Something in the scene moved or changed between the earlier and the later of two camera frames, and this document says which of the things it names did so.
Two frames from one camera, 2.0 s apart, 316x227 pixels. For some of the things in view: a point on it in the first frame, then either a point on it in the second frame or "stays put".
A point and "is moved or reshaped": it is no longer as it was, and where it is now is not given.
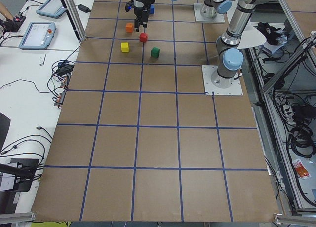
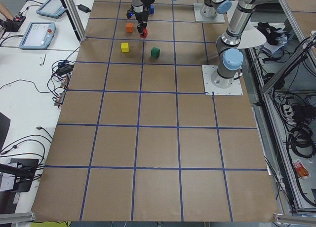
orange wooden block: [129, 27] stays put
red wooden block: [143, 37] is moved or reshaped
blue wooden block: [152, 9] stays put
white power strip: [290, 115] stays put
